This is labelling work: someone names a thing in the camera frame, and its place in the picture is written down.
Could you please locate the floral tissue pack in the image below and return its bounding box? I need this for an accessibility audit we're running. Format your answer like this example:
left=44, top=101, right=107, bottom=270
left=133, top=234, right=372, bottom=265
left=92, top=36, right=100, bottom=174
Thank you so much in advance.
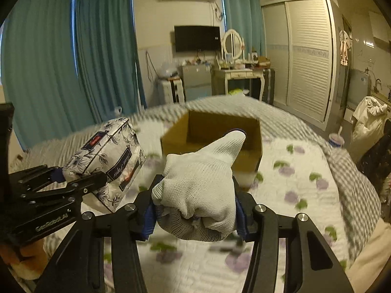
left=62, top=117, right=146, bottom=213

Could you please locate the white knit glove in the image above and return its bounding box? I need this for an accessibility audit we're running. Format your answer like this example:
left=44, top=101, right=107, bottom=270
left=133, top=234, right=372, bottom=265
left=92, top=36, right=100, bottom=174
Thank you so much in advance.
left=151, top=130, right=246, bottom=242

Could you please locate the left hand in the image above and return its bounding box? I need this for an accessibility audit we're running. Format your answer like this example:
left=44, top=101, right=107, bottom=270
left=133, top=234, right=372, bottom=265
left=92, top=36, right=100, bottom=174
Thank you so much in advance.
left=1, top=240, right=48, bottom=281

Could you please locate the grey checked bed cover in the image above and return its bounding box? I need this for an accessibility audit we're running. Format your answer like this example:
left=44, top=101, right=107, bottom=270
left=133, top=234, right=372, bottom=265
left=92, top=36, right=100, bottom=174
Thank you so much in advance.
left=9, top=94, right=382, bottom=263

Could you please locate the white floral quilted blanket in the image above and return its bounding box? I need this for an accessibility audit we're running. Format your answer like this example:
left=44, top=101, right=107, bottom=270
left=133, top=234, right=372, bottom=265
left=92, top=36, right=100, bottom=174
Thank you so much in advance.
left=42, top=118, right=349, bottom=293

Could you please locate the teal left window curtain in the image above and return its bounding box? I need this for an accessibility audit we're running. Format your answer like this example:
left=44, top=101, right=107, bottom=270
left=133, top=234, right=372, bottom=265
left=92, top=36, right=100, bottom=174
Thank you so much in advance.
left=1, top=0, right=146, bottom=149

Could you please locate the teal window curtain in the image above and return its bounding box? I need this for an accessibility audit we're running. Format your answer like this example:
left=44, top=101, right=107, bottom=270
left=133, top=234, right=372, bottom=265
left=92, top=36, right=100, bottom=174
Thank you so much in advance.
left=223, top=0, right=266, bottom=56
left=1, top=0, right=146, bottom=149

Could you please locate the brown cardboard box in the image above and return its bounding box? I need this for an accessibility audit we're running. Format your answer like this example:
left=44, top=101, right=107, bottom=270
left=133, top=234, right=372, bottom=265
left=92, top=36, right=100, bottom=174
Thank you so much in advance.
left=160, top=110, right=262, bottom=188

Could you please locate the drink cup with straw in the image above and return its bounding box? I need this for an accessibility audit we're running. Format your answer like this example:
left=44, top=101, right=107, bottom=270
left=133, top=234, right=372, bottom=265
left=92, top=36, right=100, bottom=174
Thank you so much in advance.
left=328, top=126, right=345, bottom=147

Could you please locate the small grey fridge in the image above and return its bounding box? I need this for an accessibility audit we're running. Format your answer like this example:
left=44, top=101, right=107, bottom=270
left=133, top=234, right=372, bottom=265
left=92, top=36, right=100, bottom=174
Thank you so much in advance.
left=181, top=63, right=212, bottom=101

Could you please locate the white clothes pile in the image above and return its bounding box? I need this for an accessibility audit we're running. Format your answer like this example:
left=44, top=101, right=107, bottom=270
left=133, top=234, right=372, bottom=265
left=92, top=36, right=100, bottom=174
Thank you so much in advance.
left=348, top=96, right=388, bottom=163

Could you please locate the white dressing table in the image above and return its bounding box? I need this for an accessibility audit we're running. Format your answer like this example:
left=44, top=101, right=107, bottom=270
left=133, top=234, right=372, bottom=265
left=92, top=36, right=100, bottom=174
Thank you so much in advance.
left=211, top=65, right=265, bottom=101

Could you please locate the white oval vanity mirror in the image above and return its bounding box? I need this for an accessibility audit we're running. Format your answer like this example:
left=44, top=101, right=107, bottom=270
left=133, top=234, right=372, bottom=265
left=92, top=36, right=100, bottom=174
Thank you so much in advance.
left=221, top=29, right=245, bottom=62

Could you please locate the hanging pink garment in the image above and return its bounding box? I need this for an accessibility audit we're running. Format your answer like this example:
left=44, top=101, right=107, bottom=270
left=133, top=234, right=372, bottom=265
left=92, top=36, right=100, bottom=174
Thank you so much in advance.
left=339, top=30, right=353, bottom=66

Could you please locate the white sliding door wardrobe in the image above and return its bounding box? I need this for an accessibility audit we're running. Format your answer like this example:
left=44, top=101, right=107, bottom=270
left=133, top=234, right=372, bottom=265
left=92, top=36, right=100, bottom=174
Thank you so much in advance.
left=261, top=0, right=343, bottom=130

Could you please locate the teal right window curtain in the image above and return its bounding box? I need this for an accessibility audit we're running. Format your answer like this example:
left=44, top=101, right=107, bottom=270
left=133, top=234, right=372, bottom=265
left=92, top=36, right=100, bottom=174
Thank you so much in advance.
left=223, top=0, right=266, bottom=56

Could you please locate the black wall television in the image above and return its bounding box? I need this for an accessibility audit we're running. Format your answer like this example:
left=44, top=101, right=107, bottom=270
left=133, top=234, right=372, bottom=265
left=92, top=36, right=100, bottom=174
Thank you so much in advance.
left=174, top=25, right=221, bottom=52

